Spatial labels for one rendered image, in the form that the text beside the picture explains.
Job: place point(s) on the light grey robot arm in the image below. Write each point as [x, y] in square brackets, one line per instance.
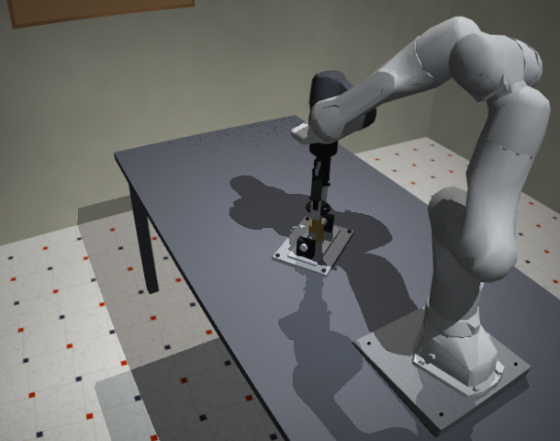
[451, 346]

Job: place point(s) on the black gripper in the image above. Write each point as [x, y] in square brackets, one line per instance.
[323, 153]

